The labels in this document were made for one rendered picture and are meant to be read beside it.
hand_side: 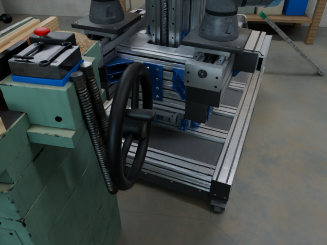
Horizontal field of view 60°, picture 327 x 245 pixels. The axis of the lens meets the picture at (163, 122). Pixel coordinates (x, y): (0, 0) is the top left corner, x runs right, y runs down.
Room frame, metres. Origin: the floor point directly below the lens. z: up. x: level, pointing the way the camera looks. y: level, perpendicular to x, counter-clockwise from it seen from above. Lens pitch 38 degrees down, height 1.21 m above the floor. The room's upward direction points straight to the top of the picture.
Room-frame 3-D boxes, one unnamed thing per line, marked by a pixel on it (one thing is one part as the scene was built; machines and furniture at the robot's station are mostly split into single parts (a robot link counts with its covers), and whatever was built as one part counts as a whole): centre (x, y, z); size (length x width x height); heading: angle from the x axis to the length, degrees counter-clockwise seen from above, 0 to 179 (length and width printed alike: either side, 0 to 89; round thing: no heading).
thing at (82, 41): (0.77, 0.27, 0.92); 0.14 x 0.09 x 0.04; 79
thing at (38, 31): (0.54, 0.24, 1.02); 0.03 x 0.03 x 0.01
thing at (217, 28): (1.07, -0.21, 0.87); 0.15 x 0.15 x 0.10
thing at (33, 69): (0.51, 0.22, 0.99); 0.13 x 0.11 x 0.06; 169
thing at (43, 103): (0.50, 0.22, 0.91); 0.15 x 0.14 x 0.09; 169
